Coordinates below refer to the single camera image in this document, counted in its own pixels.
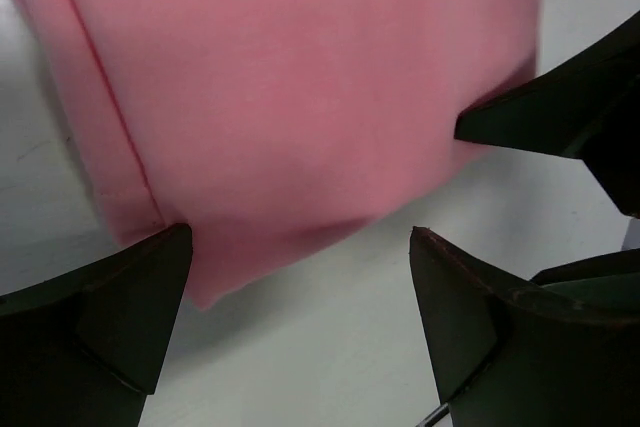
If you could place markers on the pink t shirt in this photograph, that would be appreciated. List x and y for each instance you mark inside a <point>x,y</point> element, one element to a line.
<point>274,128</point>

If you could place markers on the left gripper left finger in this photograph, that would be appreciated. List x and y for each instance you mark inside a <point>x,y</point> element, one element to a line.
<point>87,348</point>

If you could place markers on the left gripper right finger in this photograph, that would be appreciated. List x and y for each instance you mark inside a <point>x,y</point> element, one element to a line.
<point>559,349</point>

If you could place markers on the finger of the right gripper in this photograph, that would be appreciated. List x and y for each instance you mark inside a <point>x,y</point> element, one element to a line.
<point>587,108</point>

